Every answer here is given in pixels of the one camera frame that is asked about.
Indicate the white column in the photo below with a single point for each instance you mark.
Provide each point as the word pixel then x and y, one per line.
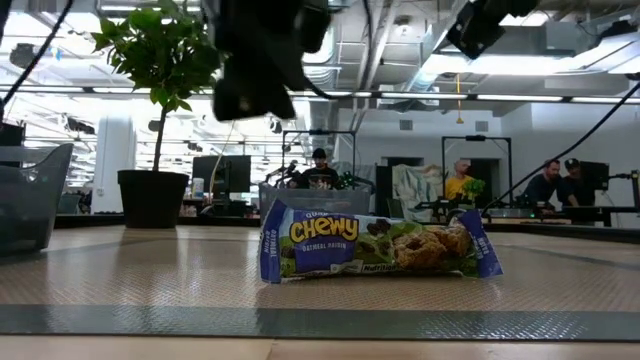
pixel 112 165

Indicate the black plant pot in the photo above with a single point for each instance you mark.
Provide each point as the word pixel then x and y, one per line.
pixel 150 200

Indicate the green leafy indoor tree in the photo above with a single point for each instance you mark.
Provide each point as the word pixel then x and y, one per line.
pixel 165 55

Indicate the blue Chewy granola bar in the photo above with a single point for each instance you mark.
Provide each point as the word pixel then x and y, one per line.
pixel 380 247

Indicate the black background robot arm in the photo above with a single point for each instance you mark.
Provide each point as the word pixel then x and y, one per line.
pixel 290 172

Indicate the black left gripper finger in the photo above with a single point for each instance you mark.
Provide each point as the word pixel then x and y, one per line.
pixel 232 100
pixel 272 105

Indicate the person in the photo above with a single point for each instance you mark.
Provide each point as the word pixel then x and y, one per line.
pixel 320 175
pixel 542 187
pixel 575 187
pixel 457 187

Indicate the black metal frame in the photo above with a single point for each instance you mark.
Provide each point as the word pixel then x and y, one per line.
pixel 475 137
pixel 320 132

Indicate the grey plastic bin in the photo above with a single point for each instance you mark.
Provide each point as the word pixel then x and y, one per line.
pixel 30 210

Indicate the translucent grey container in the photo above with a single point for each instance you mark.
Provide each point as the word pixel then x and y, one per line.
pixel 310 200

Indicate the tan mat grey border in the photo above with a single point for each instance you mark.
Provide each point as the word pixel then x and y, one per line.
pixel 150 280

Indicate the small green plant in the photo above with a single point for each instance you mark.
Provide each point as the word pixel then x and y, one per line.
pixel 474 189

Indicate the white draped sheet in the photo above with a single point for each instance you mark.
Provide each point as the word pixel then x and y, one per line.
pixel 415 190

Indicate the black background table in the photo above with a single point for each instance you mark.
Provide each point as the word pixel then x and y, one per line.
pixel 600 220

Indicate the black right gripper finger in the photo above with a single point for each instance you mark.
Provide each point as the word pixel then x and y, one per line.
pixel 477 30

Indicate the black computer monitor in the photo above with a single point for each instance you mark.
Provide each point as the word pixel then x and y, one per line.
pixel 235 172

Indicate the black monitor on arm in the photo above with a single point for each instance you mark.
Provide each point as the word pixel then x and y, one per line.
pixel 599 175

